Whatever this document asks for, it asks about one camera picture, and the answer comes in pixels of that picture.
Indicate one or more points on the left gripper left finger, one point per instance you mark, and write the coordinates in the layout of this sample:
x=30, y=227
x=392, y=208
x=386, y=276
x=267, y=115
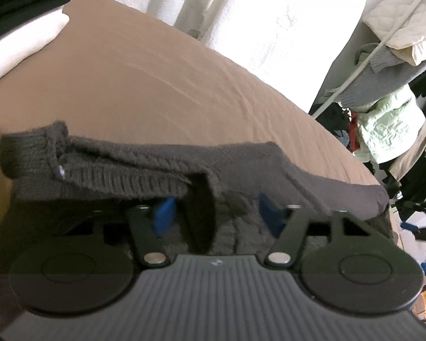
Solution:
x=148, y=221

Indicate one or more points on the pale green quilted jacket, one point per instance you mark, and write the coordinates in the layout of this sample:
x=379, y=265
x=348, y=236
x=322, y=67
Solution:
x=389, y=127

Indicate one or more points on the white curtain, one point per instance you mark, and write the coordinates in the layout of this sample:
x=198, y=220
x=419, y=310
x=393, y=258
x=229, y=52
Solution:
x=298, y=47

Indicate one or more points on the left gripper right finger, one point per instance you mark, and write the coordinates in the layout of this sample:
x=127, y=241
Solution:
x=288, y=225

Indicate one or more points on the white pillow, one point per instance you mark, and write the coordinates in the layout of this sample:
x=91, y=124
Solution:
x=30, y=38

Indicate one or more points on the red garment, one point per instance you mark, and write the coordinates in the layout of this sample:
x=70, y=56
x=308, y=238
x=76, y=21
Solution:
x=353, y=132

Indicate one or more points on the dark grey knit sweater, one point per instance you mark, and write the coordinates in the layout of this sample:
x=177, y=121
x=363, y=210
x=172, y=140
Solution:
x=216, y=188

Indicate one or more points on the cream quilted jacket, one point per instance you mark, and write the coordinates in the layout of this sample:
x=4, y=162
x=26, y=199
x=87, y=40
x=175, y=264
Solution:
x=401, y=25

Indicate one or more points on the grey knit garment hanging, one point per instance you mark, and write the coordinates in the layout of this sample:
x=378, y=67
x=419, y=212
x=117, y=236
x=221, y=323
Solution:
x=385, y=74

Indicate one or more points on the brown bed sheet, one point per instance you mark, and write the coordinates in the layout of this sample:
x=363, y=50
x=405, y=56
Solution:
x=118, y=75

